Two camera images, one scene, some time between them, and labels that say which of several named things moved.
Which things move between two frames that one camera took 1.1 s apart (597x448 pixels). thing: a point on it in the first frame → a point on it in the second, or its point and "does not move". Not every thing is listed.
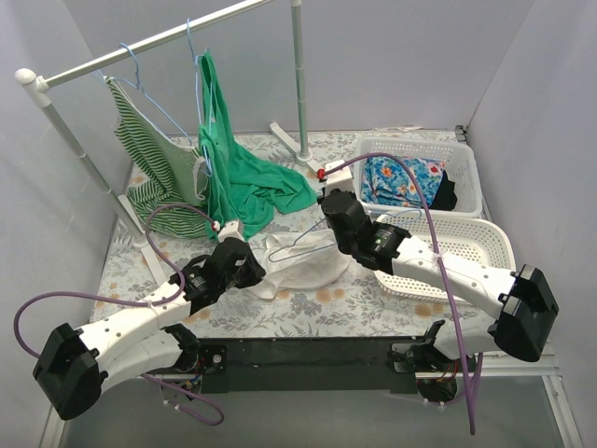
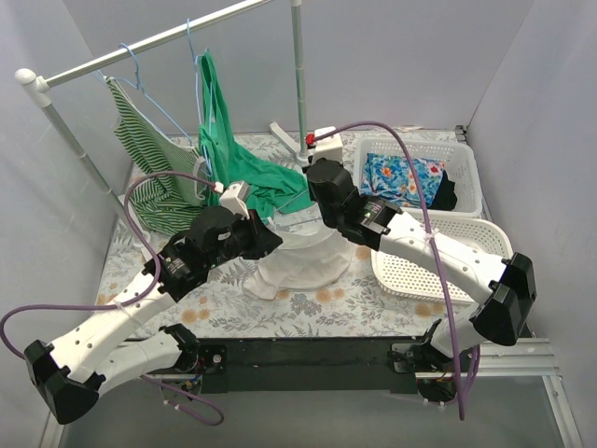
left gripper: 249,269 → 260,234
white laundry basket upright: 460,168 does not move
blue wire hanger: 334,246 → 291,200
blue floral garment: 386,180 does not move
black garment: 446,198 does not move
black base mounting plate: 296,364 does not move
